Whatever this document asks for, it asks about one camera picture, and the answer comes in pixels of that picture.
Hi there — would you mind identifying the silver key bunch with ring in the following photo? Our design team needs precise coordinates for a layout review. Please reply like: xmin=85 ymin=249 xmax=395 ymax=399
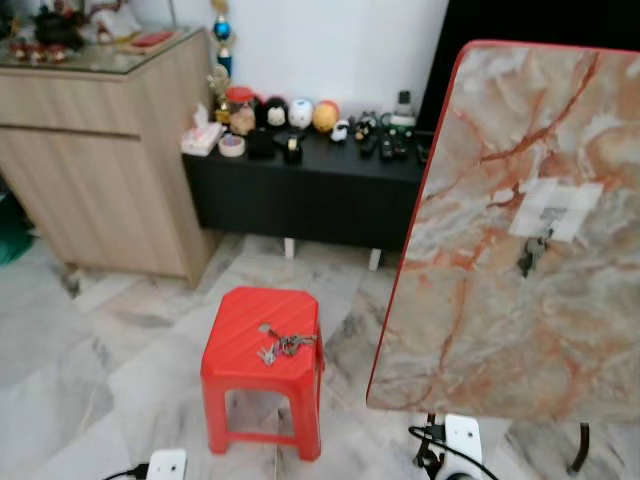
xmin=256 ymin=323 xmax=319 ymax=366

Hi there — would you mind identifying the marble pattern table with red edge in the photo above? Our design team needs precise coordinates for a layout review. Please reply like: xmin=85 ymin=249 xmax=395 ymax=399
xmin=366 ymin=40 xmax=640 ymax=421

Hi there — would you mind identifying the black gadget pile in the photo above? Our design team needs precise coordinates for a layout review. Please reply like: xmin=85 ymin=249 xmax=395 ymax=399
xmin=350 ymin=110 xmax=419 ymax=162

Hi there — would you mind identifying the orange yellow round toy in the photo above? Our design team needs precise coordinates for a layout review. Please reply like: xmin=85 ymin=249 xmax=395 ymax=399
xmin=312 ymin=100 xmax=341 ymax=134

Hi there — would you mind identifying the black low cabinet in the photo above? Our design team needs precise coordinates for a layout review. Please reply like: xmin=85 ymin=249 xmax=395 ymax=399
xmin=183 ymin=130 xmax=436 ymax=271

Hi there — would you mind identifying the white round toy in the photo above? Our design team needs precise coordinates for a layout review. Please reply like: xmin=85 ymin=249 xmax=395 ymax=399
xmin=288 ymin=98 xmax=314 ymax=129

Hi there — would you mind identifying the black round plush toy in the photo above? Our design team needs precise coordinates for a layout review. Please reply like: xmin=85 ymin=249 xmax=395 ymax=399
xmin=255 ymin=97 xmax=289 ymax=129

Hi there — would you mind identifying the red plastic stool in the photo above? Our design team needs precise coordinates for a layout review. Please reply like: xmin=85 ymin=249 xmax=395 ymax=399
xmin=200 ymin=287 xmax=326 ymax=462

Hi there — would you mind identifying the beige tape roll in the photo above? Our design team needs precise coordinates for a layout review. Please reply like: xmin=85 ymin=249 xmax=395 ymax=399
xmin=218 ymin=133 xmax=246 ymax=159

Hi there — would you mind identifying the jar with red lid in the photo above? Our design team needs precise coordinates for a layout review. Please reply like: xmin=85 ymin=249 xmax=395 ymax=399
xmin=225 ymin=87 xmax=257 ymax=137

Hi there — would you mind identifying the gold trophy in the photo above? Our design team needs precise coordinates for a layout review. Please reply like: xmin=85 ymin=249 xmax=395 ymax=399
xmin=207 ymin=65 xmax=233 ymax=121

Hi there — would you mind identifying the pink white tissue box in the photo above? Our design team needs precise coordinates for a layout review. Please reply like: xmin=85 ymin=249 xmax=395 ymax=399
xmin=182 ymin=106 xmax=224 ymax=157

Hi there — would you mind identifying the blue trophy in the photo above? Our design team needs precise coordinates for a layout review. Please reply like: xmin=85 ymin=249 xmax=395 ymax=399
xmin=210 ymin=0 xmax=236 ymax=77

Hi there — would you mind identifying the red tray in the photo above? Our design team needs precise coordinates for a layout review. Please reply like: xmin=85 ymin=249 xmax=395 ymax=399
xmin=130 ymin=30 xmax=176 ymax=50

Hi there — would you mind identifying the light wooden cabinet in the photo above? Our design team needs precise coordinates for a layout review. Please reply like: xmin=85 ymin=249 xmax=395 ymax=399
xmin=0 ymin=30 xmax=223 ymax=288

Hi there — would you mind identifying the white figurine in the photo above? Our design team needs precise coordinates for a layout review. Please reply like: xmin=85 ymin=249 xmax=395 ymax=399
xmin=85 ymin=0 xmax=142 ymax=42

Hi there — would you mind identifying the dark figurine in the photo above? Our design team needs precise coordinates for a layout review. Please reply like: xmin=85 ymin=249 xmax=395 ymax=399
xmin=30 ymin=5 xmax=87 ymax=51

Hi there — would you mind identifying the green bag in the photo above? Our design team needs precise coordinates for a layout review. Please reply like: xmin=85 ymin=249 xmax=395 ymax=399
xmin=0 ymin=195 xmax=32 ymax=264

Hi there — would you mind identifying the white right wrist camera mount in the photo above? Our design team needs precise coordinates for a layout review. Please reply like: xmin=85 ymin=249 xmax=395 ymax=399
xmin=444 ymin=414 xmax=485 ymax=480

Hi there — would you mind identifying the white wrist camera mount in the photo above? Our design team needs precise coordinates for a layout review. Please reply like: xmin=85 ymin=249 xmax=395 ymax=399
xmin=444 ymin=414 xmax=485 ymax=480
xmin=145 ymin=449 xmax=188 ymax=480

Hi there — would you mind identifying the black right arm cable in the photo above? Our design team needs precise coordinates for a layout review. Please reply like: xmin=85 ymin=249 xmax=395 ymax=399
xmin=408 ymin=424 xmax=501 ymax=480

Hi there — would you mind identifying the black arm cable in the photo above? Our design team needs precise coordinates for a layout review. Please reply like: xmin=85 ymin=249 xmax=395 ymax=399
xmin=408 ymin=424 xmax=501 ymax=480
xmin=100 ymin=461 xmax=151 ymax=480

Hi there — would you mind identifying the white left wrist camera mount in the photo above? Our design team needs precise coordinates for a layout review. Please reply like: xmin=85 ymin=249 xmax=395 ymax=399
xmin=145 ymin=449 xmax=188 ymax=480

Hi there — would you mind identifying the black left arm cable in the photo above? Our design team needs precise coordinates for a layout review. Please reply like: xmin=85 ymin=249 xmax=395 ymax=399
xmin=100 ymin=461 xmax=151 ymax=480

